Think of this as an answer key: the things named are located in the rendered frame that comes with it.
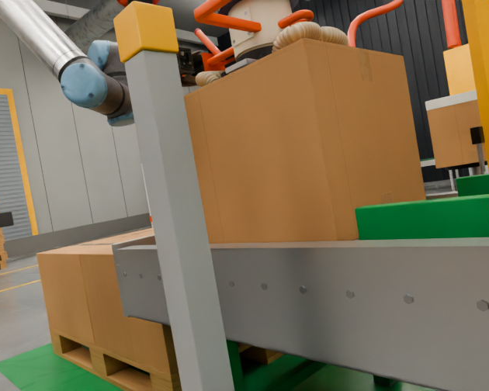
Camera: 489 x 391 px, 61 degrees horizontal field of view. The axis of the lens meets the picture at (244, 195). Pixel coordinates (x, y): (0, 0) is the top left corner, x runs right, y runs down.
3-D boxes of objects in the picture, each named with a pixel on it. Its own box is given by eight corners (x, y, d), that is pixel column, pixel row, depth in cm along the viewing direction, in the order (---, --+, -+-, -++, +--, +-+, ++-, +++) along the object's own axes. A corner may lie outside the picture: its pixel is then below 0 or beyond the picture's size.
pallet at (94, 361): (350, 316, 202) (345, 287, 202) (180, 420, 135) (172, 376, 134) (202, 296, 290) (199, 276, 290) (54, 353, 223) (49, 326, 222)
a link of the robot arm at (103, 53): (88, 84, 109) (80, 48, 110) (131, 87, 117) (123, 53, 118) (103, 69, 102) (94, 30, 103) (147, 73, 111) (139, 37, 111)
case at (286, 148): (428, 211, 106) (404, 55, 105) (338, 247, 79) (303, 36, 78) (263, 223, 150) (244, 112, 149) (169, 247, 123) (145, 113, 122)
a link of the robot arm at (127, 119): (96, 124, 103) (85, 76, 104) (119, 132, 114) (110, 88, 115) (130, 113, 101) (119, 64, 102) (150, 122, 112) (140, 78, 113)
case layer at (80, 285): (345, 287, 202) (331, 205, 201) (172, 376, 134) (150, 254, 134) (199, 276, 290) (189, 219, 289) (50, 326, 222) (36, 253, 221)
